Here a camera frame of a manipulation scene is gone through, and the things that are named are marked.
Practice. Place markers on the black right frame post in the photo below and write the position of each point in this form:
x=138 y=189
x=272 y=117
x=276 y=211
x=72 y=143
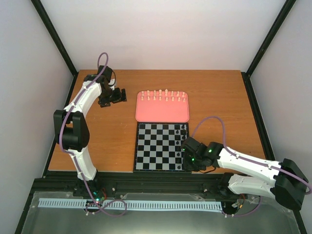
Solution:
x=282 y=15

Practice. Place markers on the black left frame post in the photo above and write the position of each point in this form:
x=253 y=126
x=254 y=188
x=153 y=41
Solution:
x=54 y=35

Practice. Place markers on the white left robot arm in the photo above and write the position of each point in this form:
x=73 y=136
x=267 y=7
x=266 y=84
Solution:
x=71 y=130

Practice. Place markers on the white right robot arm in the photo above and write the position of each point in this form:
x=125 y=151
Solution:
x=282 y=181

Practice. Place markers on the pink plastic tray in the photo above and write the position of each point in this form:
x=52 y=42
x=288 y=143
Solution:
x=162 y=111

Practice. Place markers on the black aluminium frame base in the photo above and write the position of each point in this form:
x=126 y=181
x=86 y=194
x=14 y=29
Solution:
x=228 y=94

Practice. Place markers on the light blue cable duct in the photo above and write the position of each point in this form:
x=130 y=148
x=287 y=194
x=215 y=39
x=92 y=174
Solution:
x=132 y=205

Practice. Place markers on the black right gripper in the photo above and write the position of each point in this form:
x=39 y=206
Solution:
x=187 y=165

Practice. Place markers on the black frame post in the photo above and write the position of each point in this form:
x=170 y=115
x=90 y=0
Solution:
x=282 y=15
x=54 y=35

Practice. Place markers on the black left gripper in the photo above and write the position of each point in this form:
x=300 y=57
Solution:
x=117 y=98

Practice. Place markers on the black white chessboard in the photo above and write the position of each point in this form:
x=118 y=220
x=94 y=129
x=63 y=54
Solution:
x=155 y=148

